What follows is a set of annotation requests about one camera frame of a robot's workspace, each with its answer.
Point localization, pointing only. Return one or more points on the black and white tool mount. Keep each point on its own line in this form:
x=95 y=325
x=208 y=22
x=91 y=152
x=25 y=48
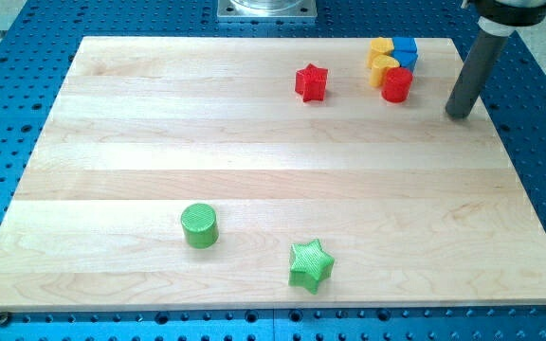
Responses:
x=502 y=17

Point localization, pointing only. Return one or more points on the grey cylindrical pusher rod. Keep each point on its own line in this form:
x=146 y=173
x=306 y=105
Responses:
x=477 y=67

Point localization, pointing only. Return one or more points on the red cylinder block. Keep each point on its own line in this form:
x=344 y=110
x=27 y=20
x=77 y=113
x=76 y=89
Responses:
x=396 y=85

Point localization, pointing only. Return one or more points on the red star block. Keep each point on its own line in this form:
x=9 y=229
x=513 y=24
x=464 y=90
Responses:
x=310 y=82

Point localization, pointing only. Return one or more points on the green star block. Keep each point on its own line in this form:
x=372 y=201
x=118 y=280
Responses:
x=309 y=265

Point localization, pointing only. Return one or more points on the blue block lower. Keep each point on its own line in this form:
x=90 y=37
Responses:
x=406 y=60

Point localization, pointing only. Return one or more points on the blue block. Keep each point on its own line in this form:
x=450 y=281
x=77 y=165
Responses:
x=404 y=44
x=406 y=60

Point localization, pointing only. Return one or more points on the blue block upper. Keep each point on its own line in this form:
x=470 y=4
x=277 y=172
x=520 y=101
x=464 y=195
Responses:
x=404 y=44

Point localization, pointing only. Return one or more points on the yellow block upper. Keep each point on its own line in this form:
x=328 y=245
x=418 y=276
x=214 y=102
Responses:
x=379 y=46

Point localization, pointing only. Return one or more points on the yellow block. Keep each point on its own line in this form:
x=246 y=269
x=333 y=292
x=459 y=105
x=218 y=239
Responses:
x=379 y=66
x=379 y=46

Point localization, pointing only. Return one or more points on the yellow block lower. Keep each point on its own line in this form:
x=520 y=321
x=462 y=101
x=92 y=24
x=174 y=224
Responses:
x=379 y=66

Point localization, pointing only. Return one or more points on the green cylinder block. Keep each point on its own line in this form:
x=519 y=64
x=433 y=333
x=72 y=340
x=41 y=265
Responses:
x=199 y=223

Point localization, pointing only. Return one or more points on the wooden board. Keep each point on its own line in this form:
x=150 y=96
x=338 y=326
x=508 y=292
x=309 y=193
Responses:
x=416 y=208

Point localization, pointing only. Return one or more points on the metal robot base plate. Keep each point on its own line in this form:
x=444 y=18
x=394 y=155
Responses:
x=260 y=10

